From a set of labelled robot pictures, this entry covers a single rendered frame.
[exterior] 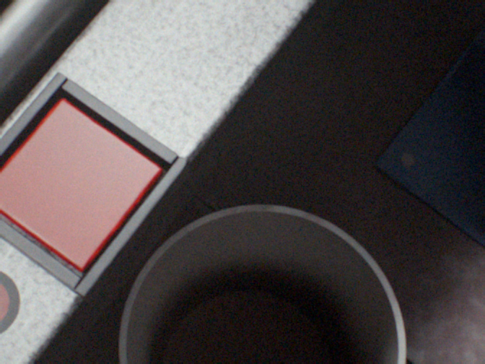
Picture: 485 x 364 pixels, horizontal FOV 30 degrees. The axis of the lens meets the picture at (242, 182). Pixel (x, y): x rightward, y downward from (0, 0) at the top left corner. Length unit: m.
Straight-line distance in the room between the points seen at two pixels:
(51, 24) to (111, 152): 0.08
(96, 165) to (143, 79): 0.05
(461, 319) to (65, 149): 1.03
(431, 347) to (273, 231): 0.40
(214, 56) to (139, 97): 0.04
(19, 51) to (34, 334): 0.14
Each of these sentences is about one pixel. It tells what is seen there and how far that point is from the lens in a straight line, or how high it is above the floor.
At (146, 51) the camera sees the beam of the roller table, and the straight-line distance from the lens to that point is 0.45.
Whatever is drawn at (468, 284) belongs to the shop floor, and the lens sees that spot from 1.40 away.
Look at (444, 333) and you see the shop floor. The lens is 1.38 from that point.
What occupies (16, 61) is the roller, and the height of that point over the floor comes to 0.91.
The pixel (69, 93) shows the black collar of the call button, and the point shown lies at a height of 0.93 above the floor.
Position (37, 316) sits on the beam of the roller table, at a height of 0.92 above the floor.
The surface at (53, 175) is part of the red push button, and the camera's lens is 0.42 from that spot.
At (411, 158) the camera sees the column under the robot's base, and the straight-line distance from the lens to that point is 1.41.
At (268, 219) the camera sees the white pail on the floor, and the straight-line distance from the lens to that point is 1.02.
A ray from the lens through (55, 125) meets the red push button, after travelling 0.42.
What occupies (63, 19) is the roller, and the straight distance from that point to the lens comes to 0.47.
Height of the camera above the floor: 1.32
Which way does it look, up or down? 73 degrees down
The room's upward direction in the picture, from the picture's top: 8 degrees clockwise
